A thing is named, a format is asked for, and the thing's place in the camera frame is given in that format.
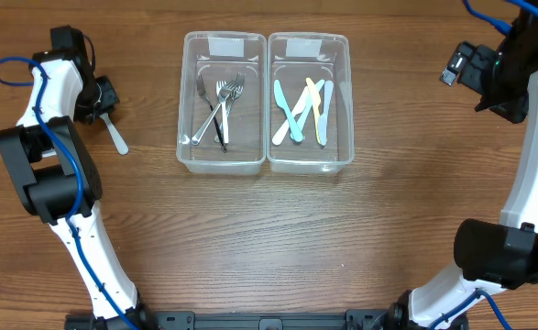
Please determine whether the white plastic fork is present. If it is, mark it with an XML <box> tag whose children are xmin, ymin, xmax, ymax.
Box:
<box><xmin>100</xmin><ymin>113</ymin><xmax>129</xmax><ymax>155</ymax></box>

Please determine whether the pale blue plastic knife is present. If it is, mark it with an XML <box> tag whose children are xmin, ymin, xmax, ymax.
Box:
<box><xmin>292</xmin><ymin>86</ymin><xmax>313</xmax><ymax>130</ymax></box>

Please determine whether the teal plastic knife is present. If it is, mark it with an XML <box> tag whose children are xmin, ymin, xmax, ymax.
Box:
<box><xmin>273</xmin><ymin>80</ymin><xmax>303</xmax><ymax>142</ymax></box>

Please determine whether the yellow plastic knife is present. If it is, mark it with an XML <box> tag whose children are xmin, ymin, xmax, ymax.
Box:
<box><xmin>306</xmin><ymin>78</ymin><xmax>326</xmax><ymax>147</ymax></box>

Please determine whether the white plastic knife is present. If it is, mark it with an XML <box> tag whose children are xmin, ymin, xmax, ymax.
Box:
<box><xmin>272</xmin><ymin>86</ymin><xmax>309</xmax><ymax>146</ymax></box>

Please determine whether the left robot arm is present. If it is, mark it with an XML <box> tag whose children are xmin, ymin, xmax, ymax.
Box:
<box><xmin>0</xmin><ymin>26</ymin><xmax>159</xmax><ymax>329</ymax></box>

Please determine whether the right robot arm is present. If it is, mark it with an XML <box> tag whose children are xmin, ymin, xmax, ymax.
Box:
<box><xmin>378</xmin><ymin>1</ymin><xmax>538</xmax><ymax>329</ymax></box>

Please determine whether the left clear plastic container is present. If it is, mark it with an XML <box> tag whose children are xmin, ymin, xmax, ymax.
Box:
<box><xmin>177</xmin><ymin>31</ymin><xmax>268</xmax><ymax>175</ymax></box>

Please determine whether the clear plastic container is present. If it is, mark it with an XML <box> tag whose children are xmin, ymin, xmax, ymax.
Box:
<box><xmin>177</xmin><ymin>31</ymin><xmax>268</xmax><ymax>175</ymax></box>
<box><xmin>267</xmin><ymin>32</ymin><xmax>355</xmax><ymax>174</ymax></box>

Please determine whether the right clear plastic container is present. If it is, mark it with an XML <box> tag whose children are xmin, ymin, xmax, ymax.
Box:
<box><xmin>267</xmin><ymin>32</ymin><xmax>355</xmax><ymax>174</ymax></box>

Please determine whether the left blue cable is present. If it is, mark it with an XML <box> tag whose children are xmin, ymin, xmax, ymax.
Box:
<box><xmin>0</xmin><ymin>56</ymin><xmax>139</xmax><ymax>330</ymax></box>

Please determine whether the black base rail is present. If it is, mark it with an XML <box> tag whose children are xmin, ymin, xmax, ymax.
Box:
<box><xmin>156</xmin><ymin>309</ymin><xmax>387</xmax><ymax>330</ymax></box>

